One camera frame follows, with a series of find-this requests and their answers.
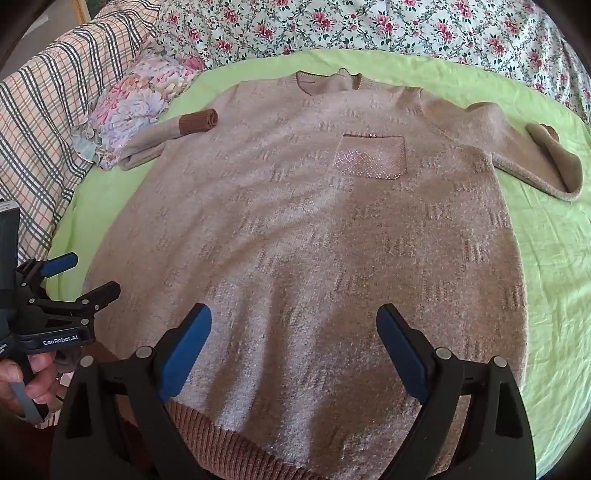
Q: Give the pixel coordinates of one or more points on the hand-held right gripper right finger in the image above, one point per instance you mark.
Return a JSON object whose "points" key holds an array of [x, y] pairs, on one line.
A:
{"points": [[404, 355]]}

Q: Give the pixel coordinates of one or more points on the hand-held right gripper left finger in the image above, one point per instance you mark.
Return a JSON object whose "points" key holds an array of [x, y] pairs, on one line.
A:
{"points": [[184, 355]]}

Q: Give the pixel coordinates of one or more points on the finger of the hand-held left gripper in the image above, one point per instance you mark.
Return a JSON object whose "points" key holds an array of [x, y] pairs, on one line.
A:
{"points": [[92, 297], [60, 264]]}

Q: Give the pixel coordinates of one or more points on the beige knit sweater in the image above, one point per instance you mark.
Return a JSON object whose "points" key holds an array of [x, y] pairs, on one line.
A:
{"points": [[295, 240]]}

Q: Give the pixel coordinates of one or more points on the person's left hand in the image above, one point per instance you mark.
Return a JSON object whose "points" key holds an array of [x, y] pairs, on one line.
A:
{"points": [[39, 376]]}

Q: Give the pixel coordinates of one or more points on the person's dark red clothing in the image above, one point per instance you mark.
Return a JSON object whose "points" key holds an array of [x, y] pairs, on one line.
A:
{"points": [[23, 452]]}

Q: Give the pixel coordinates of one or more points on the plaid blanket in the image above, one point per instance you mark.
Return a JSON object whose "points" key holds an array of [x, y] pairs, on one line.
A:
{"points": [[55, 115]]}

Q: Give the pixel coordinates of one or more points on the pastel floral folded cloth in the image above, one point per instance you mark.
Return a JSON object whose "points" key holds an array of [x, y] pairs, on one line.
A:
{"points": [[134, 106]]}

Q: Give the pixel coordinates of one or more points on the light green sheet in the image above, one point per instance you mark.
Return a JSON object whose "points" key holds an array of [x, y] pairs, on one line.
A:
{"points": [[554, 258]]}

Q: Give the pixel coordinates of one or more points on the floral bed sheet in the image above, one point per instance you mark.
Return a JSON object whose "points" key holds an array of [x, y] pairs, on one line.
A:
{"points": [[369, 27]]}

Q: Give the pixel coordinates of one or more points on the framed wall picture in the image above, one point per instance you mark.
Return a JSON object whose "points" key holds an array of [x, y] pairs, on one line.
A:
{"points": [[84, 10]]}

